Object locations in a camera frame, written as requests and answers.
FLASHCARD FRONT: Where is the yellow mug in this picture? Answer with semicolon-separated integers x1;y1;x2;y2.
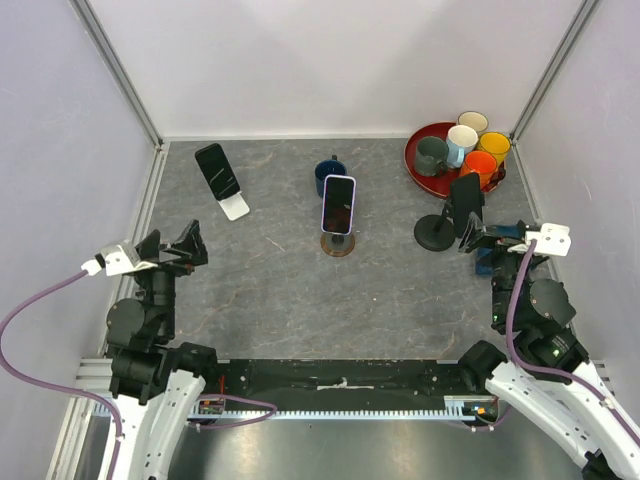
476;132;511;166

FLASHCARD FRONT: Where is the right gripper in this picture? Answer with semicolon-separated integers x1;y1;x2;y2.
456;211;543;326

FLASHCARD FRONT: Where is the blue leaf-shaped dish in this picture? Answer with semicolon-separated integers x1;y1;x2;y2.
474;237;501;276

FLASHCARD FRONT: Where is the orange mug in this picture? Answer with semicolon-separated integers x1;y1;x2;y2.
459;150;502;188

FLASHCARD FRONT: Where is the round wooden base stand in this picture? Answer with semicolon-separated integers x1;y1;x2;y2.
320;232;356;258

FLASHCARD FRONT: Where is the black base bar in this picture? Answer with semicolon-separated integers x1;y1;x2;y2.
207;359;490;412

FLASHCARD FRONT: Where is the cream mug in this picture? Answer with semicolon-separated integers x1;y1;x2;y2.
457;111;489;136

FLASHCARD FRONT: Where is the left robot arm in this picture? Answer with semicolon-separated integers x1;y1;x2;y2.
99;220;220;479

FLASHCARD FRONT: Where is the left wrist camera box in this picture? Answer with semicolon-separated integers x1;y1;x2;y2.
81;240;141;276

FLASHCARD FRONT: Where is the grey mug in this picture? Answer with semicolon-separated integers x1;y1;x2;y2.
414;136;449;177

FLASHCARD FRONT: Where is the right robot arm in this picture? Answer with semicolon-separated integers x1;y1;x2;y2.
457;213;639;479

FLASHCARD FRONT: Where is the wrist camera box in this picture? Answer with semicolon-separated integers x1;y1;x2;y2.
81;240;141;276
524;223;571;257

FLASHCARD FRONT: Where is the white folding phone stand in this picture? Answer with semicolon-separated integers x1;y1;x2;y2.
218;192;250;221

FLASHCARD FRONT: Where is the slotted cable duct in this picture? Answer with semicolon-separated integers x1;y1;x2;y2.
94;395;499;422

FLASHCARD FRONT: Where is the light blue mug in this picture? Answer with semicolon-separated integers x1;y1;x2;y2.
446;125;478;169

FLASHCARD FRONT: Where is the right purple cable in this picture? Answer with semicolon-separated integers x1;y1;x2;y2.
507;239;640;431

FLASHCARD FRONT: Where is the black round base stand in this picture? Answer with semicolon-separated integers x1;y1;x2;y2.
414;199;456;252

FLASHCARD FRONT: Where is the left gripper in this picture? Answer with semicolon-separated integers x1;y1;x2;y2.
134;218;207;337

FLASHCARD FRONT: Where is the dark blue mug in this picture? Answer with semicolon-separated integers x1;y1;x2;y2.
314;155;347;198

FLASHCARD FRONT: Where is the red round tray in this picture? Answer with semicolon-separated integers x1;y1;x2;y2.
404;122;506;199

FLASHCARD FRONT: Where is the phone with lilac case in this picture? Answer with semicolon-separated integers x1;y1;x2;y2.
321;174;356;236

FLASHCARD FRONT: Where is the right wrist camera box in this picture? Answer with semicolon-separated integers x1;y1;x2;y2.
524;223;571;257

